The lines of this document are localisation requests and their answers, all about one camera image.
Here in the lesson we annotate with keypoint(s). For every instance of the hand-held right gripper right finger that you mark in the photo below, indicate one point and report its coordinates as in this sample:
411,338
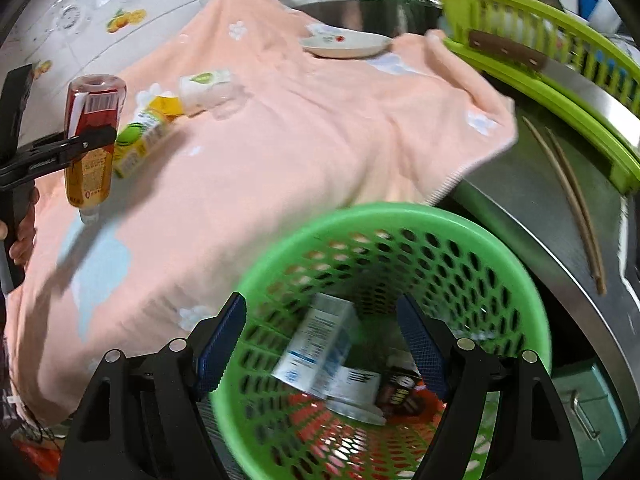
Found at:
425,345

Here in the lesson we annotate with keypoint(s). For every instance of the green cabinet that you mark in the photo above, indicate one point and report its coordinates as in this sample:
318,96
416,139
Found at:
600,410

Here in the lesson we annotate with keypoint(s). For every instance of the white flower print plate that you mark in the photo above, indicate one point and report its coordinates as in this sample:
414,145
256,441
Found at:
345,45

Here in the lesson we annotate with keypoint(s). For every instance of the tall white milk carton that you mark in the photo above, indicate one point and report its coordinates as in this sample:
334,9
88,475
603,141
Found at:
357,385

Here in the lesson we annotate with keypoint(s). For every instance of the black box with red label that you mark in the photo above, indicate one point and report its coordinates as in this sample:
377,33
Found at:
400,392

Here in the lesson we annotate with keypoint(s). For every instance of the green perforated plastic basket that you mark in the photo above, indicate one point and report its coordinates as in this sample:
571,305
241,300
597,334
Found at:
350,217

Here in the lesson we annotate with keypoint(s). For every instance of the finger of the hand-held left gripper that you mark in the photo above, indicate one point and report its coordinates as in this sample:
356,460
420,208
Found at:
75,146

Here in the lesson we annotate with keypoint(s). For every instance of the white medicine box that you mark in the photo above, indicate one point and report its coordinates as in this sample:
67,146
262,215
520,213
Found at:
315,350

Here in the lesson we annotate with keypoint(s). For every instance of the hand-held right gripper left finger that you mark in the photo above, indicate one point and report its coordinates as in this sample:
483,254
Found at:
220,345

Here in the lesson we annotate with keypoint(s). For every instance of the dark utensil holder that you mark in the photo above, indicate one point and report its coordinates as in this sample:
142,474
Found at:
405,5

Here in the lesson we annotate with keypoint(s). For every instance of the amber bottle with red label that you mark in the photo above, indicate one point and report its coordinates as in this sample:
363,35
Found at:
95,110

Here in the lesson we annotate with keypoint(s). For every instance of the person's left hand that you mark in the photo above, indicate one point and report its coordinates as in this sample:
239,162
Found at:
27,230

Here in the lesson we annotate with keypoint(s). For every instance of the wooden chopstick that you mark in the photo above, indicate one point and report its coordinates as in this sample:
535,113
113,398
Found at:
560,195
580,205

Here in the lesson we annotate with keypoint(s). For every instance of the green yellow juice box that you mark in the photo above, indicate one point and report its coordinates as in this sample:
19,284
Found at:
137,140

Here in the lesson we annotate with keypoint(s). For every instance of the peach flower print blanket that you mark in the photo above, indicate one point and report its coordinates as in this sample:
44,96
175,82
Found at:
300,150

